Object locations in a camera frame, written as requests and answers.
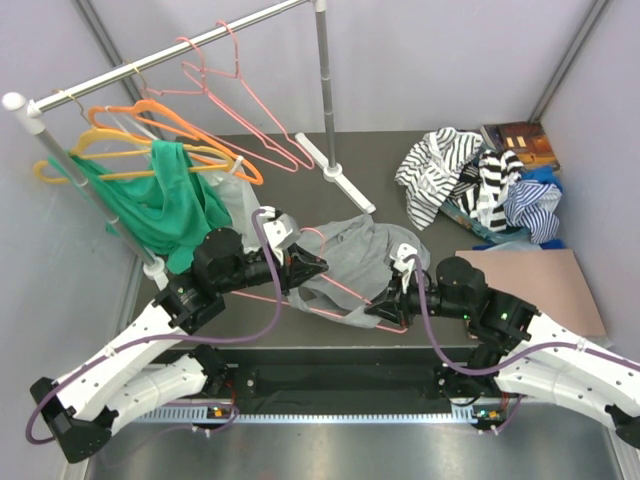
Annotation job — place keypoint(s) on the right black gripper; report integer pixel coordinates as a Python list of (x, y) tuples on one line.
[(394, 305)]

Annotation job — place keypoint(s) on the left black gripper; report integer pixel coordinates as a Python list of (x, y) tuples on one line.
[(298, 268)]

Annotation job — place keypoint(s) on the pink wire hanger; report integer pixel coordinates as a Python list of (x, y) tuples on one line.
[(280, 78), (292, 156), (323, 312)]

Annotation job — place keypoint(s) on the grey tank top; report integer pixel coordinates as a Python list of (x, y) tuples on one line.
[(357, 252)]

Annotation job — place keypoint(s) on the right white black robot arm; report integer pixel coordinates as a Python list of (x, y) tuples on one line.
[(522, 351)]

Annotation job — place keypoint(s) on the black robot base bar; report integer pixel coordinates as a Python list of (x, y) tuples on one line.
[(350, 380)]

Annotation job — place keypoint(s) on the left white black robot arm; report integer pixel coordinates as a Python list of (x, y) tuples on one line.
[(160, 357)]

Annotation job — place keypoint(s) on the white garment on hanger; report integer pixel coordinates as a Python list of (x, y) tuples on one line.
[(240, 200)]

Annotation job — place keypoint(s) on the green tank top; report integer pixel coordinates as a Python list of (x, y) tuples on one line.
[(170, 212)]

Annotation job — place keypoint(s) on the orange plastic hanger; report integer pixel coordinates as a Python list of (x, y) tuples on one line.
[(150, 112)]

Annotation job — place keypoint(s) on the black white striped shirt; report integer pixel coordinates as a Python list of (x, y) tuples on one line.
[(432, 168)]

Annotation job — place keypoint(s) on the bold black white striped garment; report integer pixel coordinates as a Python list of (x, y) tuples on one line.
[(483, 186)]

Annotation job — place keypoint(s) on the pink cardboard sheet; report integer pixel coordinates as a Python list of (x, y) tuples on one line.
[(549, 279)]

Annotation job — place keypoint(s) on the blue white striped shirt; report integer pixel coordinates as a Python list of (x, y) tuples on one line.
[(531, 205)]

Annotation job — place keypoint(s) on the blue garment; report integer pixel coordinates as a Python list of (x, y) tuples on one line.
[(543, 175)]

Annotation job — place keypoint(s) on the book with dark cover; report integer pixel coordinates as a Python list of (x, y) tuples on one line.
[(527, 140)]

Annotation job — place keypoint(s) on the grey slotted cable duct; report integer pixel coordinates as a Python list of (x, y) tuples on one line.
[(214, 415)]

